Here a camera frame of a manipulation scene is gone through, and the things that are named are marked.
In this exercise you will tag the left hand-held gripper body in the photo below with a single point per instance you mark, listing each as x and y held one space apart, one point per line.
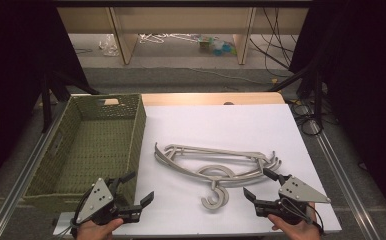
96 200

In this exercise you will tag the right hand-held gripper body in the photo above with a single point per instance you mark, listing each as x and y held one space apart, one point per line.
301 193

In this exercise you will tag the green woven basket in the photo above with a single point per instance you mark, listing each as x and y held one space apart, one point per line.
94 146

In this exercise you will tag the person's left hand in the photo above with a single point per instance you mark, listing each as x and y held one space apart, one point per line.
96 231

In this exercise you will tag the person's right hand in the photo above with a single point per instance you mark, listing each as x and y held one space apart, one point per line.
296 231

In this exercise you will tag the white paper sheet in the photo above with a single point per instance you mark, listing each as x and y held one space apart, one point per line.
221 126

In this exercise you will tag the black metal stand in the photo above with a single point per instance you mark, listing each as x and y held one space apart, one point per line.
46 100
318 96

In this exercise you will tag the black curtain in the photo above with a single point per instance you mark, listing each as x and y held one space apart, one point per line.
364 83
11 83

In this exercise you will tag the clear plastic bag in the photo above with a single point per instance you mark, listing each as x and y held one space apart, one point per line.
109 46

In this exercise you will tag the colourful plastic toys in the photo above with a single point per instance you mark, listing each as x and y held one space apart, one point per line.
217 46

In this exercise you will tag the metal rail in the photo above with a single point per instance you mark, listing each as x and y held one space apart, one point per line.
21 186
344 180

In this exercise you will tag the wooden desk frame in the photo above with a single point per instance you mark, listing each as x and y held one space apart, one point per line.
181 20

